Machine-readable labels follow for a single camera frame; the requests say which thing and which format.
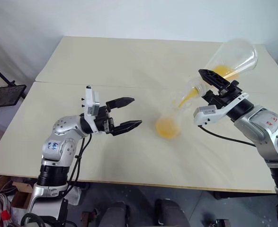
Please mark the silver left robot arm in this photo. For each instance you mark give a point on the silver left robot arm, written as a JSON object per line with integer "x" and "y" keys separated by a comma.
{"x": 58, "y": 146}

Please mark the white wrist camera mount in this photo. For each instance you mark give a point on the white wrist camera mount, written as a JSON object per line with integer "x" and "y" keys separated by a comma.
{"x": 91, "y": 101}
{"x": 207, "y": 116}

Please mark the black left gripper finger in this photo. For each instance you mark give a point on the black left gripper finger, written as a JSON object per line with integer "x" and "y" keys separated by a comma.
{"x": 119, "y": 102}
{"x": 127, "y": 127}

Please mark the clear crumpled plastic bag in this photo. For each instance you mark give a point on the clear crumpled plastic bag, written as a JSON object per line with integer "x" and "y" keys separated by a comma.
{"x": 74, "y": 196}

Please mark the black flat screen panel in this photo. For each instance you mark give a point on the black flat screen panel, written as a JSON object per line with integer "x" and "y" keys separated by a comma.
{"x": 7, "y": 95}

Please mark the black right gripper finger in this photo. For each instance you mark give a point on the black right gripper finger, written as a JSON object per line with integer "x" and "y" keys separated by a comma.
{"x": 207, "y": 96}
{"x": 213, "y": 78}

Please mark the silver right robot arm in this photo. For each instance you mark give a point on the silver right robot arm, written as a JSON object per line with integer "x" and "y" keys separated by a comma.
{"x": 264, "y": 132}

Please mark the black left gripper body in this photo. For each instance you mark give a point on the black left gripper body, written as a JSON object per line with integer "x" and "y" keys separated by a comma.
{"x": 102, "y": 120}

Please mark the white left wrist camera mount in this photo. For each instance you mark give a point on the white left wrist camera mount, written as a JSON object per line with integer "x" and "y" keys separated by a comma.
{"x": 91, "y": 101}

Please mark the small clear conical flask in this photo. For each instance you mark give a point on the small clear conical flask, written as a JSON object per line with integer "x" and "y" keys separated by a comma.
{"x": 167, "y": 127}

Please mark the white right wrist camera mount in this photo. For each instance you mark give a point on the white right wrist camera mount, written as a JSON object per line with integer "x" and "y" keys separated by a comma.
{"x": 207, "y": 116}

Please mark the large clear conical flask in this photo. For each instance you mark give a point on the large clear conical flask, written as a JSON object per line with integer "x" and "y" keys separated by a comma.
{"x": 235, "y": 56}

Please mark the brown cardboard box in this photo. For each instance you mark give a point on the brown cardboard box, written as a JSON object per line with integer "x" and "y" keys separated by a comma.
{"x": 22, "y": 194}

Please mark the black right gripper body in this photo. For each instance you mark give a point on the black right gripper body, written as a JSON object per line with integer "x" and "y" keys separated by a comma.
{"x": 220, "y": 99}

